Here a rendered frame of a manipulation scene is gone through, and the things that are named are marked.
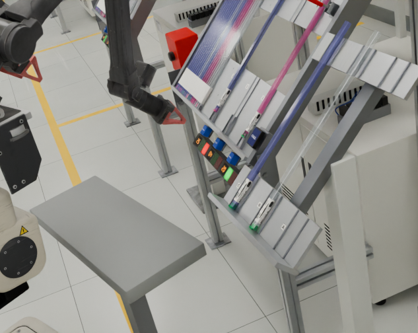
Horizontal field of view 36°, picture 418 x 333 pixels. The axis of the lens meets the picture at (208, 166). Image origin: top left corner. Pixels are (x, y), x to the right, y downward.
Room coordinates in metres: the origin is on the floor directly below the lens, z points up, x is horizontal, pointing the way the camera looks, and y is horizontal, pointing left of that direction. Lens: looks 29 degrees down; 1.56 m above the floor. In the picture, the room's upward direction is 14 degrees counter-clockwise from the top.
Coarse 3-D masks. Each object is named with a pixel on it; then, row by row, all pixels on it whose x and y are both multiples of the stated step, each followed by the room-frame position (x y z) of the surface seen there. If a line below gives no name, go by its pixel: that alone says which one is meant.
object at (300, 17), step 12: (264, 0) 1.98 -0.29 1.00; (276, 0) 1.91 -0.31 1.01; (288, 0) 1.85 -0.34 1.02; (300, 0) 1.79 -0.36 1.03; (336, 0) 1.64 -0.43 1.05; (288, 12) 1.81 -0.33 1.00; (300, 12) 1.76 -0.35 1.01; (312, 12) 1.70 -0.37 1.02; (324, 12) 1.65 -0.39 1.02; (300, 24) 1.72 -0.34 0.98; (324, 24) 1.62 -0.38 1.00
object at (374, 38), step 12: (372, 36) 1.30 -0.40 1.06; (360, 60) 1.28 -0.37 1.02; (348, 72) 1.28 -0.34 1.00; (348, 84) 1.27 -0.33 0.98; (336, 96) 1.26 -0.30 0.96; (324, 120) 1.25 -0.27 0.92; (312, 132) 1.24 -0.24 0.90; (300, 156) 1.23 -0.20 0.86; (288, 168) 1.23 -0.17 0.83; (288, 180) 1.22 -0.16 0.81; (276, 192) 1.21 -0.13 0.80
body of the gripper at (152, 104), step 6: (150, 96) 1.75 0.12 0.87; (156, 96) 1.77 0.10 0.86; (150, 102) 1.74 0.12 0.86; (156, 102) 1.74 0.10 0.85; (162, 102) 1.76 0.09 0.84; (144, 108) 1.73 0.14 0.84; (150, 108) 1.73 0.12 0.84; (156, 108) 1.74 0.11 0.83; (162, 108) 1.74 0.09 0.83; (168, 108) 1.72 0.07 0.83; (150, 114) 1.75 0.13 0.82; (156, 114) 1.74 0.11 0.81; (162, 114) 1.72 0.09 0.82; (156, 120) 1.73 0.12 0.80; (162, 120) 1.72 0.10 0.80
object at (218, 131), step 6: (174, 90) 2.11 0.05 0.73; (180, 96) 2.04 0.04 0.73; (186, 102) 1.98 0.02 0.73; (192, 108) 1.92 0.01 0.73; (198, 114) 1.86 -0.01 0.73; (204, 114) 1.86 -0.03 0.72; (204, 120) 1.81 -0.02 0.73; (210, 120) 1.81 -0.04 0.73; (210, 126) 1.76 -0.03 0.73; (216, 126) 1.75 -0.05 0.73; (216, 132) 1.71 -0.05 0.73; (222, 132) 1.70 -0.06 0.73; (222, 138) 1.66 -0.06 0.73; (228, 138) 1.66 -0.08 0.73; (228, 144) 1.61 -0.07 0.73; (234, 144) 1.61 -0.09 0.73; (234, 150) 1.57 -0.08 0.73; (240, 150) 1.57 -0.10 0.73; (240, 156) 1.53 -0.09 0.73; (246, 156) 1.52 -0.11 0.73
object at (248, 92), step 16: (224, 80) 1.90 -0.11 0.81; (240, 80) 1.81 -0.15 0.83; (256, 80) 1.74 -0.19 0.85; (208, 96) 1.92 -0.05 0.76; (240, 96) 1.75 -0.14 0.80; (256, 96) 1.68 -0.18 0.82; (272, 96) 1.61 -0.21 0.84; (208, 112) 1.86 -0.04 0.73; (224, 112) 1.78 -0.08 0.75; (240, 112) 1.70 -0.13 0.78; (272, 112) 1.57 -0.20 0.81; (224, 128) 1.71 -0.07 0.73; (240, 128) 1.65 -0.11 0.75; (240, 144) 1.60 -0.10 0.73
